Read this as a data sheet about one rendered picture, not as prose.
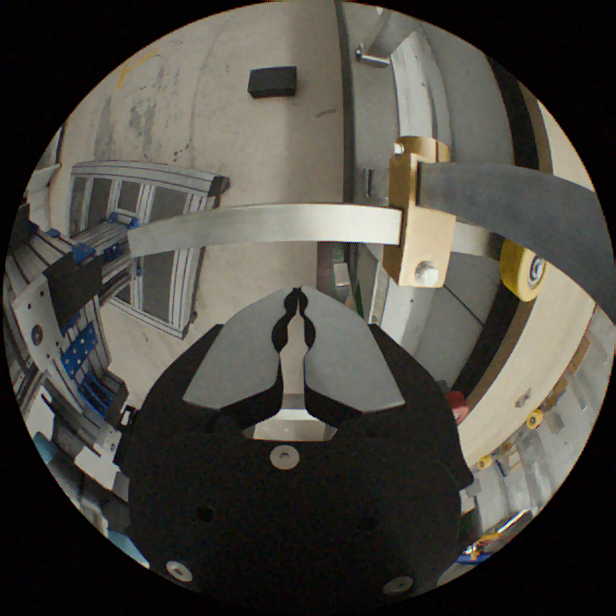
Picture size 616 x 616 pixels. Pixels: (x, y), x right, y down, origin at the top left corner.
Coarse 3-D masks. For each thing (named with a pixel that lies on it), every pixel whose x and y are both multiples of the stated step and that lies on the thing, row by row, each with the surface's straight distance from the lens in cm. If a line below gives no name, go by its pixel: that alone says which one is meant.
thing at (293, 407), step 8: (440, 384) 39; (288, 400) 32; (296, 400) 32; (288, 408) 31; (296, 408) 31; (304, 408) 31; (280, 416) 33; (288, 416) 33; (296, 416) 33; (304, 416) 33
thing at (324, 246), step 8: (320, 248) 34; (328, 248) 34; (320, 256) 34; (328, 256) 34; (320, 264) 35; (328, 264) 35; (320, 272) 35; (328, 272) 35; (320, 280) 36; (328, 280) 36; (320, 288) 36; (328, 288) 36
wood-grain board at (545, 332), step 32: (544, 128) 34; (544, 160) 33; (576, 160) 48; (544, 288) 32; (576, 288) 51; (512, 320) 33; (544, 320) 38; (576, 320) 68; (512, 352) 33; (544, 352) 50; (480, 384) 39; (512, 384) 45; (544, 384) 81; (480, 416) 48; (512, 416) 78; (480, 448) 96
